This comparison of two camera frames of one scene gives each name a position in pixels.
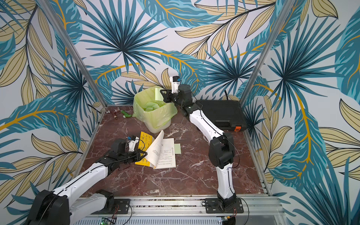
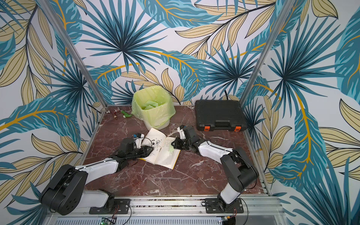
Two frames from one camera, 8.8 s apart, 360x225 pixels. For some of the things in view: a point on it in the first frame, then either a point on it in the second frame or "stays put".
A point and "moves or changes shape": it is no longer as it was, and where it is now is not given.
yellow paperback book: (160, 151) moves or changes shape
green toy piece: (125, 115) stays put
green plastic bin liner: (156, 118) stays put
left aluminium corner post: (49, 11) stays put
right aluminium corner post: (281, 18) stays put
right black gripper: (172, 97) → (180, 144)
